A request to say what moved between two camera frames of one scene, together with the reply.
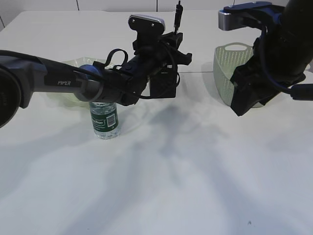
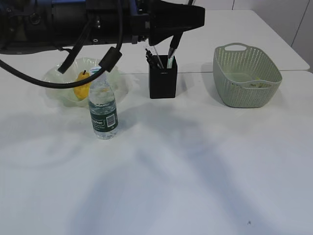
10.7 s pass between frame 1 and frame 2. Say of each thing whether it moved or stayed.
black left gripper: moved
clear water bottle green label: stayed
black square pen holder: stayed
